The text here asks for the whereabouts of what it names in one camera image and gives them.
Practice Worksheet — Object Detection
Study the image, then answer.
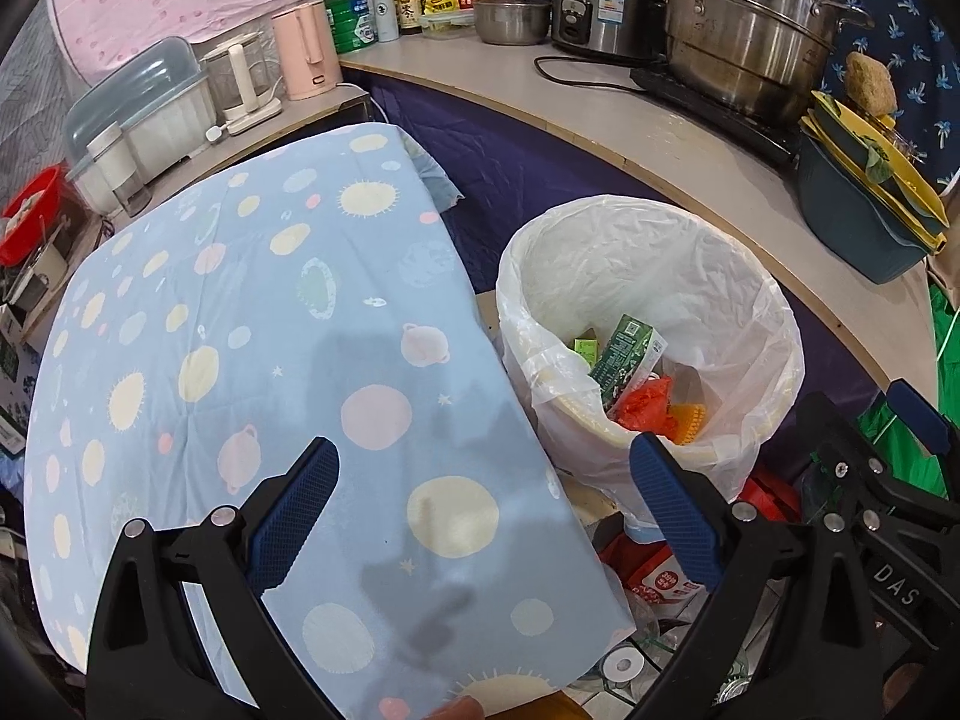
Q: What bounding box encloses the blue spotted tablecloth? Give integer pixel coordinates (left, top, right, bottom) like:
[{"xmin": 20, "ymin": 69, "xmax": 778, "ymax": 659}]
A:
[{"xmin": 25, "ymin": 124, "xmax": 635, "ymax": 718}]

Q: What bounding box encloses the dark green milk carton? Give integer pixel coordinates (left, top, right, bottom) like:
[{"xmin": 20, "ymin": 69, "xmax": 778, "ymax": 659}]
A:
[{"xmin": 589, "ymin": 314, "xmax": 667, "ymax": 415}]

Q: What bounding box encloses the white blender cup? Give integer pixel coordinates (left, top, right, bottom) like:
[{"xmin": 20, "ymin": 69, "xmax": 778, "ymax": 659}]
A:
[{"xmin": 86, "ymin": 122, "xmax": 151, "ymax": 218}]

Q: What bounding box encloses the white lined trash bin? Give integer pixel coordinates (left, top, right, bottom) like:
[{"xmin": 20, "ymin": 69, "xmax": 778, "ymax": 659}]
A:
[{"xmin": 496, "ymin": 195, "xmax": 805, "ymax": 541}]

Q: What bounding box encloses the white electric kettle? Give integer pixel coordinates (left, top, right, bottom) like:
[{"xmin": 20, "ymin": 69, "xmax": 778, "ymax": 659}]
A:
[{"xmin": 200, "ymin": 32, "xmax": 281, "ymax": 137}]

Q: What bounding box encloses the white bottle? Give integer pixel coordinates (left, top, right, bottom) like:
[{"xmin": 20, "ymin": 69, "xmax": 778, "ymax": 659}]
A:
[{"xmin": 371, "ymin": 0, "xmax": 400, "ymax": 43}]

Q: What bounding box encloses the black induction cooker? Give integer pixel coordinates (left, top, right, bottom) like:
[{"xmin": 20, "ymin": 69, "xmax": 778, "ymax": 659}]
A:
[{"xmin": 630, "ymin": 65, "xmax": 799, "ymax": 171}]

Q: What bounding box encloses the small steel pot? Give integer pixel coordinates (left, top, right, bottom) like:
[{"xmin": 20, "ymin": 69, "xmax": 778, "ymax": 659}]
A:
[{"xmin": 473, "ymin": 0, "xmax": 551, "ymax": 46}]

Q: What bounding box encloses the dark sauce bottle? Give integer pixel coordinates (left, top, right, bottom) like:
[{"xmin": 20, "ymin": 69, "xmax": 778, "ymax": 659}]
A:
[{"xmin": 395, "ymin": 0, "xmax": 421, "ymax": 36}]

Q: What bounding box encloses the pink electric kettle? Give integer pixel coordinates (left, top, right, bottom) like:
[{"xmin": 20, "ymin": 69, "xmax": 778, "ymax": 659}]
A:
[{"xmin": 272, "ymin": 2, "xmax": 342, "ymax": 101}]

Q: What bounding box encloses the red plastic basin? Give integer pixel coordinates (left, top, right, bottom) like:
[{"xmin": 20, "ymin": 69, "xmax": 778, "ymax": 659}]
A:
[{"xmin": 0, "ymin": 164, "xmax": 67, "ymax": 266}]

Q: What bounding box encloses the loofah sponge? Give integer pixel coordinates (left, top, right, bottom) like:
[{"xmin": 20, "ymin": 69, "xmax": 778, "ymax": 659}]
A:
[{"xmin": 844, "ymin": 52, "xmax": 898, "ymax": 119}]

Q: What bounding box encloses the white dish rack with lid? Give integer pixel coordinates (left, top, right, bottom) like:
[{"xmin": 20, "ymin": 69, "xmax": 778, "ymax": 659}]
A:
[{"xmin": 64, "ymin": 36, "xmax": 218, "ymax": 182}]

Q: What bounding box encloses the steel rice cooker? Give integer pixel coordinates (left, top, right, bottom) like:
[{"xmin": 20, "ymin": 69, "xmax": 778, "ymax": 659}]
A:
[{"xmin": 551, "ymin": 0, "xmax": 665, "ymax": 62}]

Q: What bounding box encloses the teal plastic basin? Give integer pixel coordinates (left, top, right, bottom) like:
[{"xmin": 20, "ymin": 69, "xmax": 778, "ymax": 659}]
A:
[{"xmin": 796, "ymin": 133, "xmax": 928, "ymax": 284}]

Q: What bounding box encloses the large steel steamer pot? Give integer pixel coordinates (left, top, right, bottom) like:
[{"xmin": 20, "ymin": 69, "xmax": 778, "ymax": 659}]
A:
[{"xmin": 665, "ymin": 0, "xmax": 874, "ymax": 125}]

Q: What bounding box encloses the red white package bag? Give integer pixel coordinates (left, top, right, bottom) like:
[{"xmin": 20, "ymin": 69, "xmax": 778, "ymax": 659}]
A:
[{"xmin": 599, "ymin": 533, "xmax": 703, "ymax": 617}]

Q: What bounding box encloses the orange foam net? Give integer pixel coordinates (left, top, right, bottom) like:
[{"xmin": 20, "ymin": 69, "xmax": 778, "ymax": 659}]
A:
[{"xmin": 665, "ymin": 403, "xmax": 706, "ymax": 445}]

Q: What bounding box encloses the green tin can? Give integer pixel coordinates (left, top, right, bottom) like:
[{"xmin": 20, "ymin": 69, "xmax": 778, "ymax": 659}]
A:
[{"xmin": 324, "ymin": 0, "xmax": 377, "ymax": 54}]

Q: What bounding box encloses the red plastic bag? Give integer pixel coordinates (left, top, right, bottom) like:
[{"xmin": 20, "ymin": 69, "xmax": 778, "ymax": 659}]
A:
[{"xmin": 612, "ymin": 376, "xmax": 677, "ymax": 437}]

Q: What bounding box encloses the green NB carton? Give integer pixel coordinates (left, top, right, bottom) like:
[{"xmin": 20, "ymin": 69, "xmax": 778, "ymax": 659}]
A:
[{"xmin": 573, "ymin": 328, "xmax": 601, "ymax": 367}]

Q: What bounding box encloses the yellow colander basin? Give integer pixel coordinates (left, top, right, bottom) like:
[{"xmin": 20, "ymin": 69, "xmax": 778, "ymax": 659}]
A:
[{"xmin": 800, "ymin": 91, "xmax": 950, "ymax": 254}]

